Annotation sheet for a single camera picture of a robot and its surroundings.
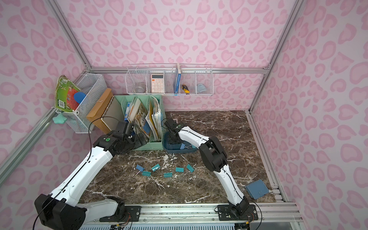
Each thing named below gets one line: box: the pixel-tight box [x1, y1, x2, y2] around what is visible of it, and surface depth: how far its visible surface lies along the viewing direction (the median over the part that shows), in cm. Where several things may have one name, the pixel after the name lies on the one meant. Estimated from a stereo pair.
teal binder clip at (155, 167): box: [151, 163, 161, 173], surface depth 90 cm
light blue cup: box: [196, 83, 207, 93], surface depth 102 cm
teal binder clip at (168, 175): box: [163, 172, 173, 178], surface depth 88 cm
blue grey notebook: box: [245, 179, 270, 200], surface depth 82 cm
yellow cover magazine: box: [126, 98, 151, 143], surface depth 90 cm
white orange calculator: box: [150, 73, 165, 94], surface depth 96 cm
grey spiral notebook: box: [100, 96, 125, 131], surface depth 90 cm
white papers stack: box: [145, 96, 163, 142], surface depth 89 cm
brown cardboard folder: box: [86, 88, 115, 135], surface depth 82 cm
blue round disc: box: [73, 91, 87, 104], surface depth 77 cm
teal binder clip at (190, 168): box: [186, 163, 196, 173], surface depth 90 cm
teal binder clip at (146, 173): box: [141, 170, 152, 177], surface depth 89 cm
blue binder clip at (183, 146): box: [180, 142, 194, 150], surface depth 99 cm
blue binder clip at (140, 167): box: [136, 164, 146, 173], surface depth 90 cm
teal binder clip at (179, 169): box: [175, 166, 185, 173], surface depth 90 cm
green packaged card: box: [55, 74, 81, 111], surface depth 72 cm
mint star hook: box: [52, 112, 68, 125], surface depth 64 cm
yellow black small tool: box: [181, 84, 191, 95], surface depth 94 cm
